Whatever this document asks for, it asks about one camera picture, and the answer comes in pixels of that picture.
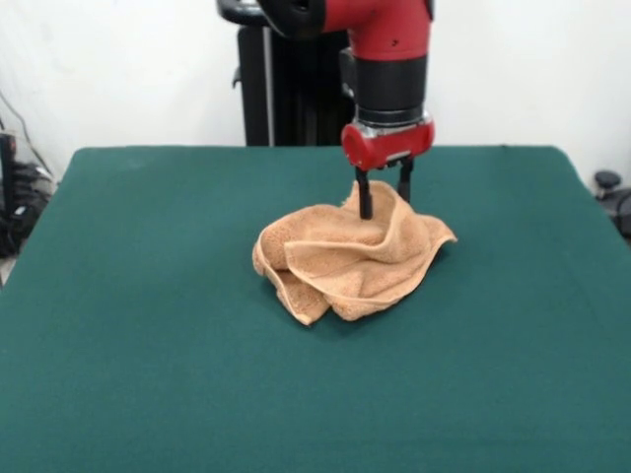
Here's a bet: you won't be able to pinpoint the tan terry towel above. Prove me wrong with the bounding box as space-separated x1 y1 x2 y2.
251 179 458 326

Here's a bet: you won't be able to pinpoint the black cable pile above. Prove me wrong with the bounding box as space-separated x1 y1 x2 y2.
0 162 59 258

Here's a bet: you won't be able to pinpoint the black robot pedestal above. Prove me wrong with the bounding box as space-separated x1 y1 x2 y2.
216 0 361 148

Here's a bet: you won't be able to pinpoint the dark green table cloth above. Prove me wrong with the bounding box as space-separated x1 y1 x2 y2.
0 145 631 473

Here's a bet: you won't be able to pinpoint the grey office chair base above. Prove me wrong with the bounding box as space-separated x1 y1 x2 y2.
593 169 631 233

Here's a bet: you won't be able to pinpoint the black computer tower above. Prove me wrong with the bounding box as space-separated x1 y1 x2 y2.
0 131 17 218

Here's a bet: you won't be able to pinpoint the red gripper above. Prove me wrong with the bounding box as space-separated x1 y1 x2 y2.
341 117 437 222

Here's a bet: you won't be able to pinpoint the grey wall cable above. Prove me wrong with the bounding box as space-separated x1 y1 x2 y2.
0 91 55 178

